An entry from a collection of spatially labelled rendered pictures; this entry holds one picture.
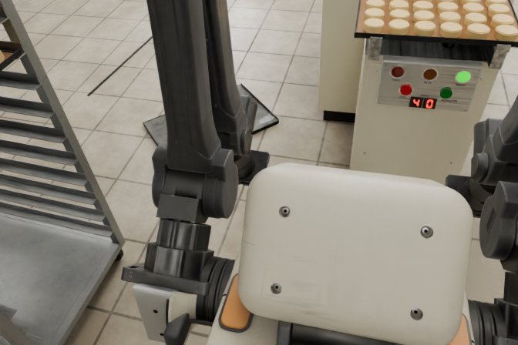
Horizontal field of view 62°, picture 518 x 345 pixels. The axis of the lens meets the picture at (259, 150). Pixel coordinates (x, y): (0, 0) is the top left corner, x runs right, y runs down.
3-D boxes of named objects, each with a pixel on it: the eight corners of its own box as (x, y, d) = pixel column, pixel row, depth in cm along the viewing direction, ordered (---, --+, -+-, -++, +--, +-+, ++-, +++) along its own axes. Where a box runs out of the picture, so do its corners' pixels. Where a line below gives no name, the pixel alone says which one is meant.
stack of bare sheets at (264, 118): (173, 170, 206) (171, 165, 204) (143, 125, 231) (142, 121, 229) (278, 123, 226) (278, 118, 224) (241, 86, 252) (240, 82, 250)
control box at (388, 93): (376, 97, 124) (383, 54, 114) (466, 105, 119) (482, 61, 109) (376, 105, 121) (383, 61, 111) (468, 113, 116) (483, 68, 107)
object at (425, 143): (354, 125, 221) (375, -60, 160) (424, 132, 214) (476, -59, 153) (341, 239, 173) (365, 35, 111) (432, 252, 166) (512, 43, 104)
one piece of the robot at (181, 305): (179, 324, 47) (155, 319, 48) (191, 375, 54) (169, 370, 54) (215, 239, 57) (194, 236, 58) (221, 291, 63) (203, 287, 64)
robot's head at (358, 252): (464, 368, 37) (486, 193, 36) (227, 321, 41) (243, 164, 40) (432, 306, 51) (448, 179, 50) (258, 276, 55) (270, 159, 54)
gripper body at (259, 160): (222, 149, 89) (213, 136, 82) (270, 155, 87) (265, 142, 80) (216, 179, 87) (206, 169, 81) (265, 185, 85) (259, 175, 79)
